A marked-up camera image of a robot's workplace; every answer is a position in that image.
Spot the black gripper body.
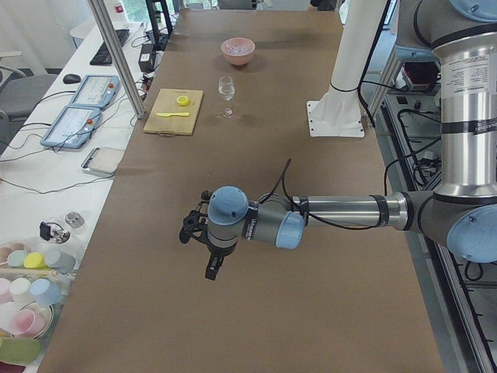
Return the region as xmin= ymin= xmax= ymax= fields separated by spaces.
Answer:
xmin=179 ymin=190 xmax=236 ymax=257

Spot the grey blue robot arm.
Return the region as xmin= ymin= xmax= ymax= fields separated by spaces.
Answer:
xmin=179 ymin=1 xmax=496 ymax=280

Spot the clear wine glass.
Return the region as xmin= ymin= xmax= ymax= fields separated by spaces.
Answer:
xmin=218 ymin=75 xmax=235 ymax=117

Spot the pink bowl of ice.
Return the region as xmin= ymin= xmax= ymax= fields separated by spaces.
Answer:
xmin=221 ymin=37 xmax=255 ymax=66

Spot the yellow plastic knife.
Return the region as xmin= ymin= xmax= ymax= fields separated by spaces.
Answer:
xmin=155 ymin=112 xmax=191 ymax=117

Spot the silver metal tray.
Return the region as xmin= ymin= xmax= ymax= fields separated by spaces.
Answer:
xmin=81 ymin=147 xmax=124 ymax=177

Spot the wooden cutting board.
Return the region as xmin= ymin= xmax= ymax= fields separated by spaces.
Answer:
xmin=144 ymin=89 xmax=203 ymax=136

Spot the steel cup on desk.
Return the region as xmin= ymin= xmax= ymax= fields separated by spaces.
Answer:
xmin=64 ymin=211 xmax=85 ymax=229

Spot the lower blue teach pendant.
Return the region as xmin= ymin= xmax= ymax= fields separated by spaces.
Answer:
xmin=40 ymin=106 xmax=101 ymax=150

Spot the blue teach pendant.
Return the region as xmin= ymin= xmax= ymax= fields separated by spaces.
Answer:
xmin=70 ymin=75 xmax=120 ymax=109
xmin=40 ymin=106 xmax=101 ymax=150

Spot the yellow plastic cup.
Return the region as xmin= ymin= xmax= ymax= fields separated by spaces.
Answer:
xmin=23 ymin=252 xmax=48 ymax=270

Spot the blue plastic cup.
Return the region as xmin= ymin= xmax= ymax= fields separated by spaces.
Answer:
xmin=30 ymin=278 xmax=62 ymax=306

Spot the upper blue teach pendant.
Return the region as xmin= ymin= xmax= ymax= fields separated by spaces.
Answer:
xmin=70 ymin=75 xmax=120 ymax=109

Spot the black power adapter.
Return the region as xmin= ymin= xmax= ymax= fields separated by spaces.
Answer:
xmin=138 ymin=43 xmax=156 ymax=73

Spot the pink plastic cup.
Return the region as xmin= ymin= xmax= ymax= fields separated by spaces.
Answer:
xmin=9 ymin=309 xmax=46 ymax=336

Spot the black keyboard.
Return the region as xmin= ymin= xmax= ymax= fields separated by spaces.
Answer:
xmin=89 ymin=29 xmax=131 ymax=66

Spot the green plastic bowl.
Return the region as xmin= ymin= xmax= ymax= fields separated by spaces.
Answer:
xmin=1 ymin=337 xmax=41 ymax=366

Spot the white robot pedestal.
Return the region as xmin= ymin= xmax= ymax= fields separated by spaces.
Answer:
xmin=307 ymin=1 xmax=389 ymax=138

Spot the aluminium frame post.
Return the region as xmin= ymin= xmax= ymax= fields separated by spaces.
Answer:
xmin=88 ymin=0 xmax=145 ymax=119

